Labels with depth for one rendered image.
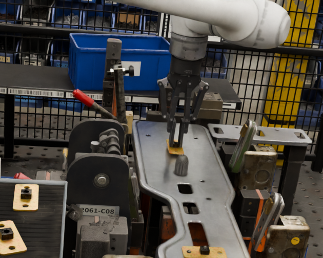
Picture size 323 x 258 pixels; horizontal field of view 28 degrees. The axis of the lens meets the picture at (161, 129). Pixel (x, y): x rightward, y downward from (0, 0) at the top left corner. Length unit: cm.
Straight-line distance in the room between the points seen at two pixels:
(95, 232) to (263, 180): 67
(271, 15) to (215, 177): 41
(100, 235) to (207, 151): 66
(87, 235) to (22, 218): 13
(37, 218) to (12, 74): 107
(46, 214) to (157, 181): 52
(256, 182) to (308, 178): 73
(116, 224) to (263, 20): 55
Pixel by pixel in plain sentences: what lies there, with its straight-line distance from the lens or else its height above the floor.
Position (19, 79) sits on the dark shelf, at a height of 103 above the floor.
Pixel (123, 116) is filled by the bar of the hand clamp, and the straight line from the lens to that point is 159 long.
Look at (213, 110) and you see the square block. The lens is 188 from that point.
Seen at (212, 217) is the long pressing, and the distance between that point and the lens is 138.
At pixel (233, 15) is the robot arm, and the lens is 134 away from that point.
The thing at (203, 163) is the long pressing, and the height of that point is 100.
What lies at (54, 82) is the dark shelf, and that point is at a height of 103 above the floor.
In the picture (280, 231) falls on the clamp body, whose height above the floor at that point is 104.
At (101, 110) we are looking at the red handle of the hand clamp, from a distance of 159.
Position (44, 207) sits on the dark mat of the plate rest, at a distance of 103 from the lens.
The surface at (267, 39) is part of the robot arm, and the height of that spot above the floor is 136.
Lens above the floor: 168
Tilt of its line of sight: 22 degrees down
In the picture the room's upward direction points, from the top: 7 degrees clockwise
